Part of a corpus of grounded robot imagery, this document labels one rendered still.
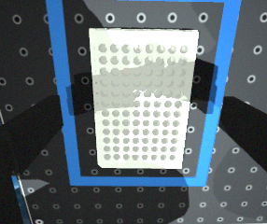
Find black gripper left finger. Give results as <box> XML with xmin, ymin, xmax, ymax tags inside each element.
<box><xmin>0</xmin><ymin>95</ymin><xmax>63</xmax><ymax>224</ymax></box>

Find blue tape outline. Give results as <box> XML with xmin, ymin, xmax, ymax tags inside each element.
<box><xmin>46</xmin><ymin>0</ymin><xmax>241</xmax><ymax>187</ymax></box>

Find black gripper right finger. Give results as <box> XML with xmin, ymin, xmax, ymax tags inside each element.
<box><xmin>218</xmin><ymin>96</ymin><xmax>267</xmax><ymax>172</ymax></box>

